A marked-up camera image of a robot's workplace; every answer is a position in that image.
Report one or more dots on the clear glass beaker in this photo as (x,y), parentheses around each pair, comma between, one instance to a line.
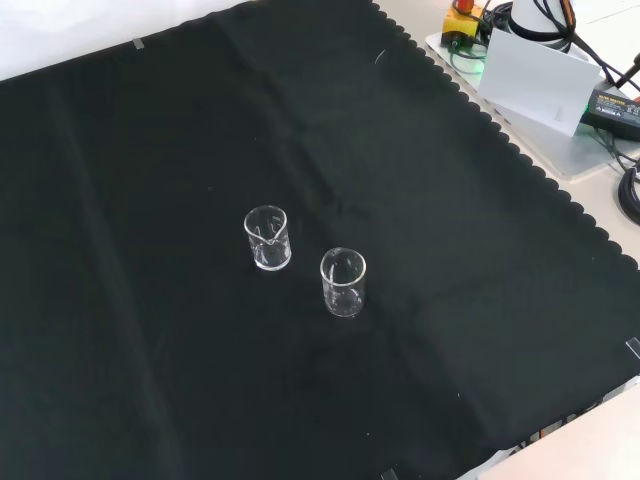
(343,300)
(267,252)

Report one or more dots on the black scalloped-edge cloth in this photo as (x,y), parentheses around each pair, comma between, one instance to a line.
(150,250)

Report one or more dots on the clear tape piece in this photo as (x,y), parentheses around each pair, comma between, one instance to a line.
(138,44)
(633,348)
(389,475)

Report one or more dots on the yellow stop button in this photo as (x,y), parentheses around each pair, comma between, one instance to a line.
(460,22)

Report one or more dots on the pale white board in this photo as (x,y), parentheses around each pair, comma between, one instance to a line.
(535,75)

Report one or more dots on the black power adapter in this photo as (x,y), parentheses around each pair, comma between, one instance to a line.
(612,107)

